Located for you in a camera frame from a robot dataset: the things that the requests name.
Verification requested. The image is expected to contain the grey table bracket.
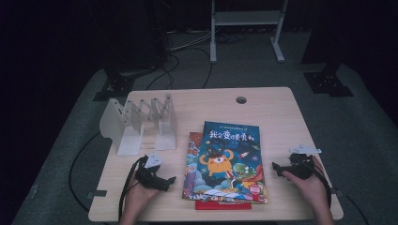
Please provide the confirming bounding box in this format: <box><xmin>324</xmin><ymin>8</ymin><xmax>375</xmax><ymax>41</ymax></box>
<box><xmin>86</xmin><ymin>189</ymin><xmax>108</xmax><ymax>200</ymax></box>

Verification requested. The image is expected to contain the white expandable book rack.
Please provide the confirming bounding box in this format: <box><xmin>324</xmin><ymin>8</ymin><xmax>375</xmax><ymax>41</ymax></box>
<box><xmin>99</xmin><ymin>93</ymin><xmax>178</xmax><ymax>157</ymax></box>

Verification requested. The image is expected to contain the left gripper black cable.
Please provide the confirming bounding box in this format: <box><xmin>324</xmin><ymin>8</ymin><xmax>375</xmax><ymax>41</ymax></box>
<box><xmin>117</xmin><ymin>155</ymin><xmax>148</xmax><ymax>223</ymax></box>

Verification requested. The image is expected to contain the black floor cable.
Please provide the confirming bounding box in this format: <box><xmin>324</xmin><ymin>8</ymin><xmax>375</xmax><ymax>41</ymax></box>
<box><xmin>145</xmin><ymin>52</ymin><xmax>181</xmax><ymax>92</ymax></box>
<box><xmin>187</xmin><ymin>46</ymin><xmax>214</xmax><ymax>90</ymax></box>
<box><xmin>331</xmin><ymin>187</ymin><xmax>372</xmax><ymax>225</ymax></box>
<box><xmin>69</xmin><ymin>131</ymin><xmax>101</xmax><ymax>213</ymax></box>

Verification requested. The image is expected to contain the white floor cable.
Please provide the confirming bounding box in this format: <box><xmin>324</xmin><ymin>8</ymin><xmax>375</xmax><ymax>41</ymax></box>
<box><xmin>168</xmin><ymin>30</ymin><xmax>214</xmax><ymax>53</ymax></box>

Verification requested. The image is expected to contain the animal picture book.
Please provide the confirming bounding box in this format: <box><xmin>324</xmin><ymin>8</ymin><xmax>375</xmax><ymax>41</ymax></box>
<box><xmin>181</xmin><ymin>131</ymin><xmax>205</xmax><ymax>202</ymax></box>

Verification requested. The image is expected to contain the person's right hand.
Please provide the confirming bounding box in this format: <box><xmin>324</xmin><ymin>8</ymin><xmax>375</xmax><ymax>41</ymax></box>
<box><xmin>282</xmin><ymin>155</ymin><xmax>330</xmax><ymax>204</ymax></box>

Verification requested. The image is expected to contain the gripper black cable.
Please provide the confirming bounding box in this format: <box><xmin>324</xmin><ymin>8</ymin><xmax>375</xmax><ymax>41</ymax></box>
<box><xmin>308</xmin><ymin>162</ymin><xmax>332</xmax><ymax>210</ymax></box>
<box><xmin>117</xmin><ymin>155</ymin><xmax>148</xmax><ymax>223</ymax></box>

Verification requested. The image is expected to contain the white metal stand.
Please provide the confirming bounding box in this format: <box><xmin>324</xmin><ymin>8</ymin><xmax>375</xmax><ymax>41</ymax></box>
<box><xmin>209</xmin><ymin>0</ymin><xmax>289</xmax><ymax>64</ymax></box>

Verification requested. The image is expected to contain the black stand base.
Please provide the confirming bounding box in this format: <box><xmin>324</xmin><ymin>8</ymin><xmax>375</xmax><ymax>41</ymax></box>
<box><xmin>303</xmin><ymin>62</ymin><xmax>355</xmax><ymax>98</ymax></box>
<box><xmin>93</xmin><ymin>67</ymin><xmax>136</xmax><ymax>102</ymax></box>

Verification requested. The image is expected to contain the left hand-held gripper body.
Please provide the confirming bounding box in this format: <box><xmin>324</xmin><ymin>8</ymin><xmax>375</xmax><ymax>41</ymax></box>
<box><xmin>134</xmin><ymin>152</ymin><xmax>170</xmax><ymax>191</ymax></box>

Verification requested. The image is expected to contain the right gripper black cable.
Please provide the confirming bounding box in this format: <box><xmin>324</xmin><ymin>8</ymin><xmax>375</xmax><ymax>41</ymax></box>
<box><xmin>308</xmin><ymin>162</ymin><xmax>332</xmax><ymax>210</ymax></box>

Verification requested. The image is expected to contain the blue monster picture book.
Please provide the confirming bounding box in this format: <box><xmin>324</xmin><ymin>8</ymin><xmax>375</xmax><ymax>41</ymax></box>
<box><xmin>192</xmin><ymin>120</ymin><xmax>269</xmax><ymax>204</ymax></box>

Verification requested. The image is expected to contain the red hardcover picture book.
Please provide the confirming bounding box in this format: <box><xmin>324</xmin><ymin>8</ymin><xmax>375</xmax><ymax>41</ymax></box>
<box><xmin>194</xmin><ymin>200</ymin><xmax>253</xmax><ymax>211</ymax></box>

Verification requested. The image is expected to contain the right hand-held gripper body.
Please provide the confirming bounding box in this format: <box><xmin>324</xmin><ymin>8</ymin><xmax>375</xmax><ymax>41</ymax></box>
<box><xmin>281</xmin><ymin>143</ymin><xmax>323</xmax><ymax>181</ymax></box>

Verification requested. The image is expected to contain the person's left hand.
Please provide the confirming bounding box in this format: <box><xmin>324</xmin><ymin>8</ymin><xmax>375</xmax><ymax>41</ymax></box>
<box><xmin>125</xmin><ymin>171</ymin><xmax>161</xmax><ymax>204</ymax></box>

